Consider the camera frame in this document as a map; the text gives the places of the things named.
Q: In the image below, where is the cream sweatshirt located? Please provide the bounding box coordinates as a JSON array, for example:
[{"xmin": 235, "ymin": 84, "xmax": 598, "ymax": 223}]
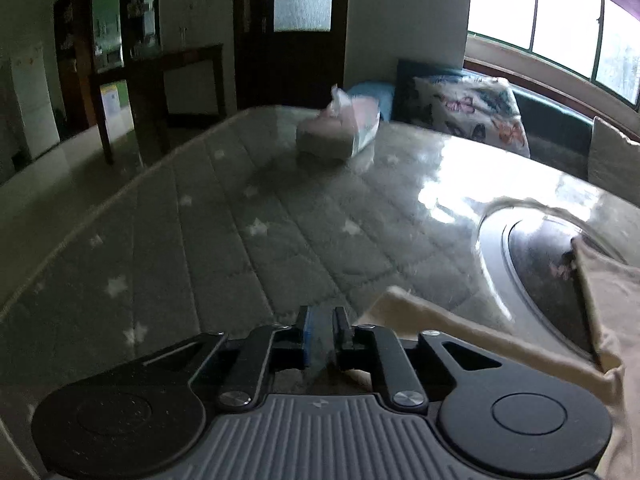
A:
[{"xmin": 358, "ymin": 235, "xmax": 639, "ymax": 479}]

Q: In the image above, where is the black induction cooktop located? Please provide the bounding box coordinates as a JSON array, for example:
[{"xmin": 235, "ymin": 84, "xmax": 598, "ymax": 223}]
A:
[{"xmin": 502, "ymin": 214, "xmax": 624, "ymax": 362}]

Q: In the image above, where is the tissue box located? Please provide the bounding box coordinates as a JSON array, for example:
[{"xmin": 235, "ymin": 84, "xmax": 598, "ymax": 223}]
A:
[{"xmin": 296, "ymin": 86, "xmax": 381, "ymax": 160}]

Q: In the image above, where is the butterfly pillow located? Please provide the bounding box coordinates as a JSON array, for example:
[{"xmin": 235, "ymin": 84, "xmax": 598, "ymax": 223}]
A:
[{"xmin": 408, "ymin": 75, "xmax": 530, "ymax": 158}]

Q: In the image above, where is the dark wooden side table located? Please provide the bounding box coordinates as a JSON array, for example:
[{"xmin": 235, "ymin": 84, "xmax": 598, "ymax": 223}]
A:
[{"xmin": 90, "ymin": 44, "xmax": 228, "ymax": 166}]

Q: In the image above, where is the teal sofa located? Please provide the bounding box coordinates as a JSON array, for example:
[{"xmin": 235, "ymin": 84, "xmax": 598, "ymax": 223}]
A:
[{"xmin": 347, "ymin": 60, "xmax": 592, "ymax": 180}]

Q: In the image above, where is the grey pillow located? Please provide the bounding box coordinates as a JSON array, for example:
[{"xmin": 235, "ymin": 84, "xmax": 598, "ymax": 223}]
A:
[{"xmin": 588, "ymin": 117, "xmax": 640, "ymax": 205}]

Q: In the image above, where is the dark door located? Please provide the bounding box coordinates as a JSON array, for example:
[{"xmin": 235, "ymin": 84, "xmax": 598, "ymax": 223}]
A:
[{"xmin": 233, "ymin": 0, "xmax": 348, "ymax": 110}]

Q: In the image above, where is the white refrigerator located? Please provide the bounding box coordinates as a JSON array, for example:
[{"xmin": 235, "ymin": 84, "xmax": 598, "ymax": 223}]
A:
[{"xmin": 11, "ymin": 42, "xmax": 60, "ymax": 159}]

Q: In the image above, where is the window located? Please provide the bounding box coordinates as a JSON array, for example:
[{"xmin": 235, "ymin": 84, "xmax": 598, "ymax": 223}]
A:
[{"xmin": 468, "ymin": 0, "xmax": 639, "ymax": 108}]

